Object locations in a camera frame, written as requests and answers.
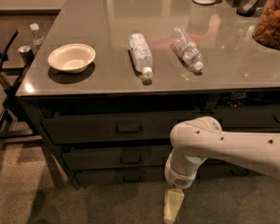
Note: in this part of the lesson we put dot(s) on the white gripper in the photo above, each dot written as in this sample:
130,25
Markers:
178,175

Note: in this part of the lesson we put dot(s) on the drawer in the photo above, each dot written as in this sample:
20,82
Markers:
114,127
222,170
116,157
120,175
249,117

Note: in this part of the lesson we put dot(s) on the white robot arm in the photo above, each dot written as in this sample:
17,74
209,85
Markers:
194,141

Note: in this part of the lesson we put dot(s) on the white labelled water bottle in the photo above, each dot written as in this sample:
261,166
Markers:
142,56

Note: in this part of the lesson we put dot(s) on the clear plastic water bottle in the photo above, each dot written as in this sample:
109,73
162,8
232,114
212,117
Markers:
186,49

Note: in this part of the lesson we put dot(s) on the white paper bowl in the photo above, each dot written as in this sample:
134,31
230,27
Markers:
72,58

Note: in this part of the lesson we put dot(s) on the black chair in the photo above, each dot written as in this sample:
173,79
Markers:
10,80

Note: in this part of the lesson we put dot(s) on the glass snack jar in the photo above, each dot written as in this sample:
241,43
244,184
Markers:
267,30

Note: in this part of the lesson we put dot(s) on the metal can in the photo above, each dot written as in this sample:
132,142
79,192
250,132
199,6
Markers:
27,54

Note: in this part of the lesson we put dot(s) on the small bottle on floor side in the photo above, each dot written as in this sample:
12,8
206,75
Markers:
37,34

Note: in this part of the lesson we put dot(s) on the dark cabinet frame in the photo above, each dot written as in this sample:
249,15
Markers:
39,106

